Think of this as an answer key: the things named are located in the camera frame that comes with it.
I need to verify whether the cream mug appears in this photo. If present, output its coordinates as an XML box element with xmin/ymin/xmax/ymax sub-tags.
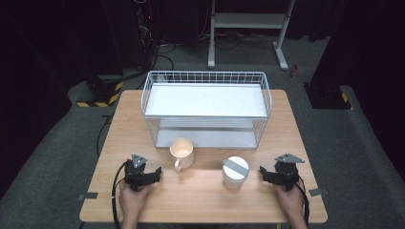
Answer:
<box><xmin>169</xmin><ymin>136</ymin><xmax>196</xmax><ymax>173</ymax></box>

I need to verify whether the black equipment rack with wires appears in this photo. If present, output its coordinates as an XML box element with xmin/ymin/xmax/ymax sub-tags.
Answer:
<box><xmin>133</xmin><ymin>0</ymin><xmax>157</xmax><ymax>72</ymax></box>

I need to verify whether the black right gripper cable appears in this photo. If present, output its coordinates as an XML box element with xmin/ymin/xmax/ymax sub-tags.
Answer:
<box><xmin>294</xmin><ymin>177</ymin><xmax>310</xmax><ymax>227</ymax></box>

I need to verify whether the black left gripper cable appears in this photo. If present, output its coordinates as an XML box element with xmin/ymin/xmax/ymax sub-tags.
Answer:
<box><xmin>111</xmin><ymin>159</ymin><xmax>130</xmax><ymax>229</ymax></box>

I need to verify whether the black floor cable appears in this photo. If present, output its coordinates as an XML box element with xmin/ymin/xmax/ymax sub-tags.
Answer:
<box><xmin>96</xmin><ymin>112</ymin><xmax>115</xmax><ymax>158</ymax></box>

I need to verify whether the white wire shelf rack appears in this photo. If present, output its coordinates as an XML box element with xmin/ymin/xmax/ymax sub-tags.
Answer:
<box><xmin>140</xmin><ymin>70</ymin><xmax>273</xmax><ymax>151</ymax></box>

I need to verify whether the person's left hand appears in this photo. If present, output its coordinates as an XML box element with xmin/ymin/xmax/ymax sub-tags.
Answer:
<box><xmin>118</xmin><ymin>181</ymin><xmax>151</xmax><ymax>221</ymax></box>

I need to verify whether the grey tape piece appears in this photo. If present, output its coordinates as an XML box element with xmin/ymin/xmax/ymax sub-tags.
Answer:
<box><xmin>77</xmin><ymin>192</ymin><xmax>99</xmax><ymax>201</ymax></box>
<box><xmin>308</xmin><ymin>187</ymin><xmax>330</xmax><ymax>198</ymax></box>

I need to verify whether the person's right hand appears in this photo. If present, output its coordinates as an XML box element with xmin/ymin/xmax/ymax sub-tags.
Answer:
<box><xmin>273</xmin><ymin>179</ymin><xmax>306</xmax><ymax>221</ymax></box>

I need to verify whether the glass jar with white lid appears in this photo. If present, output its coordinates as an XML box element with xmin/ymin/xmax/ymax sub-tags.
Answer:
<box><xmin>221</xmin><ymin>156</ymin><xmax>250</xmax><ymax>191</ymax></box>

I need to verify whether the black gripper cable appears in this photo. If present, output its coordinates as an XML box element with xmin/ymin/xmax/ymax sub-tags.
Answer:
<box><xmin>111</xmin><ymin>159</ymin><xmax>130</xmax><ymax>229</ymax></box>
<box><xmin>294</xmin><ymin>177</ymin><xmax>310</xmax><ymax>227</ymax></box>

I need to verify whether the black yellow striped stand base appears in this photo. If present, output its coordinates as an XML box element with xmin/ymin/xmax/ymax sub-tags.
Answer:
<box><xmin>303</xmin><ymin>81</ymin><xmax>353</xmax><ymax>111</ymax></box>
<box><xmin>75</xmin><ymin>74</ymin><xmax>124</xmax><ymax>109</ymax></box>

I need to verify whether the white metal stand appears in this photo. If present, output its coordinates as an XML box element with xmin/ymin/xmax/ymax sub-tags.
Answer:
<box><xmin>206</xmin><ymin>0</ymin><xmax>296</xmax><ymax>72</ymax></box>

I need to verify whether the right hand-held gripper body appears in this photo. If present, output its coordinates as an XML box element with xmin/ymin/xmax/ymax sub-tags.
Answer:
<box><xmin>272</xmin><ymin>153</ymin><xmax>306</xmax><ymax>192</ymax></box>

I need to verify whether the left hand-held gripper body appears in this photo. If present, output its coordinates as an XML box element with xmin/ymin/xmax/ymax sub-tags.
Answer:
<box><xmin>123</xmin><ymin>153</ymin><xmax>149</xmax><ymax>193</ymax></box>

